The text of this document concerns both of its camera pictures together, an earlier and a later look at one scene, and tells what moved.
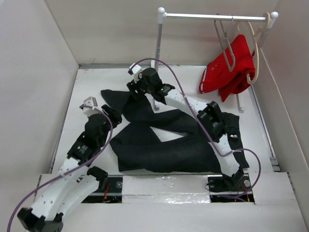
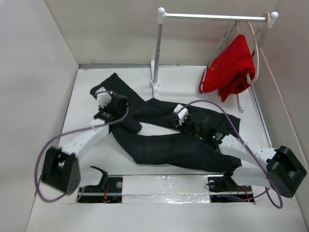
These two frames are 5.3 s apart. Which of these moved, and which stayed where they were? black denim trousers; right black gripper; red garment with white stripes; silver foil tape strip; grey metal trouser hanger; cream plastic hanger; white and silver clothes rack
Moved: right black gripper; grey metal trouser hanger; black denim trousers
Stayed: red garment with white stripes; silver foil tape strip; white and silver clothes rack; cream plastic hanger
